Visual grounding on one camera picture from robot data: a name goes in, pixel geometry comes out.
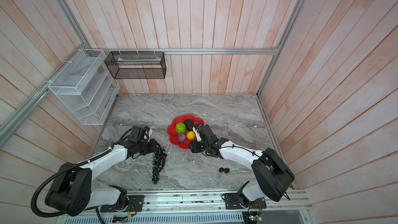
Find yellow fake lemon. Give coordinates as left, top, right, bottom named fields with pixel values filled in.
left=186, top=131, right=196, bottom=141

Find red flower-shaped fruit bowl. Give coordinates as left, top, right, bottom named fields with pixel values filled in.
left=167, top=114, right=204, bottom=150

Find black fake grape bunch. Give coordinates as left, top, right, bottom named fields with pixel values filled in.
left=151, top=148, right=167, bottom=184

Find purple fake fig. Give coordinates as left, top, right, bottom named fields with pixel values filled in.
left=177, top=133, right=187, bottom=144

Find dark speckled avocado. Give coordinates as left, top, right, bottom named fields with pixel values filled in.
left=184, top=119, right=195, bottom=131

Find two black cherries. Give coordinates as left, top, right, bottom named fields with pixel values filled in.
left=218, top=168, right=230, bottom=177

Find green bumpy fake fruit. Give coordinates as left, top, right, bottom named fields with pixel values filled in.
left=175, top=122, right=187, bottom=134

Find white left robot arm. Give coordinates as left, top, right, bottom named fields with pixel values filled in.
left=31, top=127, right=158, bottom=218

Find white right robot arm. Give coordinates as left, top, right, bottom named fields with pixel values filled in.
left=189, top=125, right=295, bottom=209

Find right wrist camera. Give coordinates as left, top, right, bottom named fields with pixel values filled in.
left=192, top=122, right=202, bottom=142

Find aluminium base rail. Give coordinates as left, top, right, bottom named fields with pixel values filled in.
left=56, top=189, right=318, bottom=224

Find white wire mesh shelf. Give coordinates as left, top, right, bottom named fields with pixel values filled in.
left=49, top=49, right=120, bottom=125

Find black wire mesh basket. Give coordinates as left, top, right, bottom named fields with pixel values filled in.
left=105, top=51, right=167, bottom=79

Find horizontal aluminium wall rail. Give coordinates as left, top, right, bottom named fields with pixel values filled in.
left=83, top=47, right=280, bottom=56

